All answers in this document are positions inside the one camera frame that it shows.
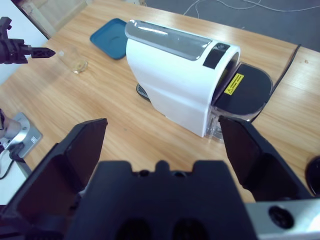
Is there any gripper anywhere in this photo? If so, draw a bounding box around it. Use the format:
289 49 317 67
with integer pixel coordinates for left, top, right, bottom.
0 38 56 65

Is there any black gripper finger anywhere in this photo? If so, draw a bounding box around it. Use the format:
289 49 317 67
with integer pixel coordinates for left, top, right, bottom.
218 116 314 202
0 118 109 226

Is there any clear drinking glass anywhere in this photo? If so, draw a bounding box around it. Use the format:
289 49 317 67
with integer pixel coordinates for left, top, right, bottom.
56 46 90 75

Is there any white capsule coffee machine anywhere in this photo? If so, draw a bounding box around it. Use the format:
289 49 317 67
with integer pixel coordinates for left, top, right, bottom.
124 19 274 145

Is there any blue plastic tray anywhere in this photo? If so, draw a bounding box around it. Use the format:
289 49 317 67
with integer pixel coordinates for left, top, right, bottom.
89 18 129 61

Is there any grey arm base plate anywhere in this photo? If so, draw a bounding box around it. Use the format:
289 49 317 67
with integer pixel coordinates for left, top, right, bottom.
0 111 44 160

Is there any black power cable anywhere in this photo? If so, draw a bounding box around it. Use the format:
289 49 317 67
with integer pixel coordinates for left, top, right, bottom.
272 44 302 94

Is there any thin white floor cable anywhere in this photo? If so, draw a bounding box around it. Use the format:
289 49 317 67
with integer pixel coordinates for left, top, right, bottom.
184 0 320 16

